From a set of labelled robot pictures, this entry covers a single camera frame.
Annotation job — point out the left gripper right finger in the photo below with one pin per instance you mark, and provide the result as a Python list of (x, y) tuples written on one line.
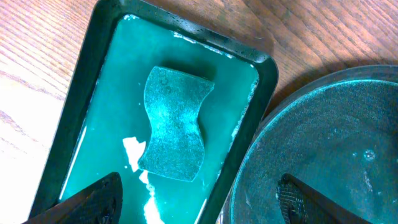
[(299, 203)]

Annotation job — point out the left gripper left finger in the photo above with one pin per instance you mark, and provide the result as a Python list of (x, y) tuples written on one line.
[(90, 205)]

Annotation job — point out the green scouring sponge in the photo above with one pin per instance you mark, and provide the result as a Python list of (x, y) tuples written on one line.
[(172, 100)]

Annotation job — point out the round black tray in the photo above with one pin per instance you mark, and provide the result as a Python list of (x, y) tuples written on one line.
[(337, 134)]

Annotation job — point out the rectangular green tray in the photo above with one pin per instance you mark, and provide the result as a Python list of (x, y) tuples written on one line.
[(104, 126)]

